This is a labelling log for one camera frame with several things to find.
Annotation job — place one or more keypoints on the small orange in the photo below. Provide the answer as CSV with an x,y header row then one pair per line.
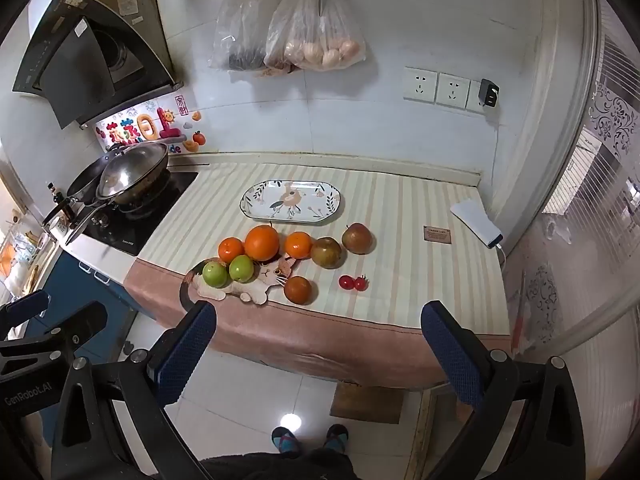
x,y
230,250
298,245

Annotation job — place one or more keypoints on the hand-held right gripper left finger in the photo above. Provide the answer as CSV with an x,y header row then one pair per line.
x,y
187,347

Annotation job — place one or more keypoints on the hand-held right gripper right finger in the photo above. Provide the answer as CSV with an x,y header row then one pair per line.
x,y
450,355

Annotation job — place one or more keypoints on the brown cloth label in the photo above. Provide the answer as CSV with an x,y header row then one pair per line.
x,y
437,234

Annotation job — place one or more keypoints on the blue kitchen cabinet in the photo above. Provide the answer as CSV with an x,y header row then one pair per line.
x,y
85,292

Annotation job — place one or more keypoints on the black range hood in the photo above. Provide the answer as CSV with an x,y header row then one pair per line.
x,y
75,55

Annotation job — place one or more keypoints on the black gas stove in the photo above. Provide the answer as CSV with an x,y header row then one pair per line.
x,y
150,215

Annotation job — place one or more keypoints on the patterned glass door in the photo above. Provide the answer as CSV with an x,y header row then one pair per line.
x,y
615,120

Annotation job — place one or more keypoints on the plastic bag with dark contents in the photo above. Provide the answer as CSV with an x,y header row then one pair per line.
x,y
245,35

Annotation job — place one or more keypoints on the black charger plug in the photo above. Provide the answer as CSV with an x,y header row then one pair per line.
x,y
489,94

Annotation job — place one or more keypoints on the brownish red-green apple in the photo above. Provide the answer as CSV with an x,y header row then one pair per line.
x,y
328,252
358,238

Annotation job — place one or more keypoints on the white power bank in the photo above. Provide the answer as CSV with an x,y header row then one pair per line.
x,y
475,222

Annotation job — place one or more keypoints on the colourful wall stickers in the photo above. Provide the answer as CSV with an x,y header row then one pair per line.
x,y
145,127

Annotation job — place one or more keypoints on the plastic bag with eggs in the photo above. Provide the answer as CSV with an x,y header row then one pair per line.
x,y
320,45

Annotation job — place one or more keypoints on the floral oval ceramic plate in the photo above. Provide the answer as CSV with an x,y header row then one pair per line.
x,y
292,202

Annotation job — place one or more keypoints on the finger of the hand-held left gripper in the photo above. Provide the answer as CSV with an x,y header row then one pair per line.
x,y
75,325
27,307

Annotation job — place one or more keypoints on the dark sauce bottle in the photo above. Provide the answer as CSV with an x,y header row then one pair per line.
x,y
54,194

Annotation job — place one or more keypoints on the dark red-orange tomato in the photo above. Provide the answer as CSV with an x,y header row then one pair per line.
x,y
298,290

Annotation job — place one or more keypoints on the blue slipper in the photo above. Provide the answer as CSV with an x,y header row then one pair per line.
x,y
285,441
336,437

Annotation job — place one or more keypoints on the green apple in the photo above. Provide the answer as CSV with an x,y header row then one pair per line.
x,y
241,268
216,274

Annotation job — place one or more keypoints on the brown floor mat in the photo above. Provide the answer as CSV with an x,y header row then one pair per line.
x,y
367,404

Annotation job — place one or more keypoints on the large orange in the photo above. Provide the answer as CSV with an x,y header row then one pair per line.
x,y
261,242

